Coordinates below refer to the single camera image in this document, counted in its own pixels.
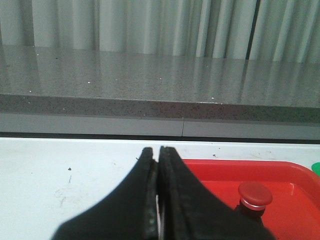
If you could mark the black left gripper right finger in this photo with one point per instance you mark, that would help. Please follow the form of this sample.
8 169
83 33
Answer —
189 211

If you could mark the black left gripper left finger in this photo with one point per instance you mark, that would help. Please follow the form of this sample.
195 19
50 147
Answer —
129 212

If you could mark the red plastic tray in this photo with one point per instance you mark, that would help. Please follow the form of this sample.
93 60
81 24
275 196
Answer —
294 213

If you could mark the green plastic tray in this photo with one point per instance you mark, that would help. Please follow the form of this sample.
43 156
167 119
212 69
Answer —
316 168

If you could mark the grey stone ledge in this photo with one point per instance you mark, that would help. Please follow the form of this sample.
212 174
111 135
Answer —
65 91

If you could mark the red mushroom push button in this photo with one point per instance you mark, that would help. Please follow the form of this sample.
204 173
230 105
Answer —
254 198

